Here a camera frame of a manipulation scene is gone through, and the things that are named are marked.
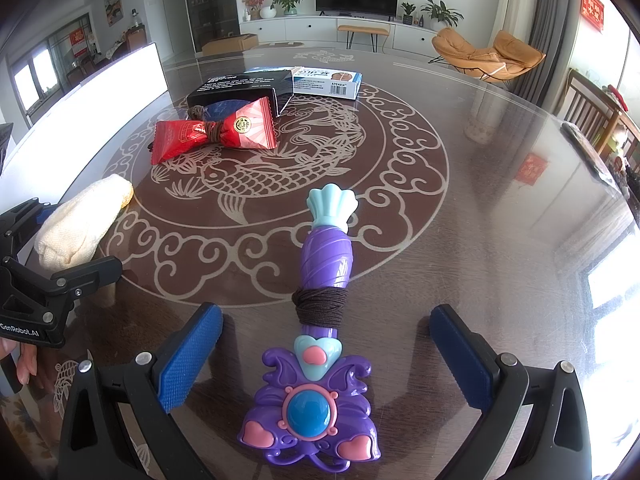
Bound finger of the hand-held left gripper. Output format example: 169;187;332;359
0;199;53;258
50;256;123;301

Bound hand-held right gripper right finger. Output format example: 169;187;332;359
430;304;593;480

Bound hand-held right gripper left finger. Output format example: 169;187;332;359
59;302;224;480

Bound purple toy wand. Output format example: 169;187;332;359
237;183;382;473

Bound black cardboard box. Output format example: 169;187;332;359
186;70;294;115

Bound white and blue cream box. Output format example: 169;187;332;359
245;65;363;100

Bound person's left hand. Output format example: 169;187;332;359
0;337;38;386

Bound red snack packet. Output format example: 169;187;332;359
150;97;279;165

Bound dark flat object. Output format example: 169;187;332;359
561;121;617;186

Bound brown cardboard box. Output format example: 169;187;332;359
202;33;259;53

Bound wooden chair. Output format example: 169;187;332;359
565;69;626;156

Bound dark display cabinet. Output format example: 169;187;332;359
181;0;243;53

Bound orange lounge chair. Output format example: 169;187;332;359
431;27;547;84

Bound white television cabinet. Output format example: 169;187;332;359
239;12;451;56

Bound wooden bench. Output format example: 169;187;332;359
337;24;391;52

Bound large potted plant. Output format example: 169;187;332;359
420;0;465;31

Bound grey curtain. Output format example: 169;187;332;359
502;0;583;106

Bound red wall decoration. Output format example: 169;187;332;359
580;0;606;33

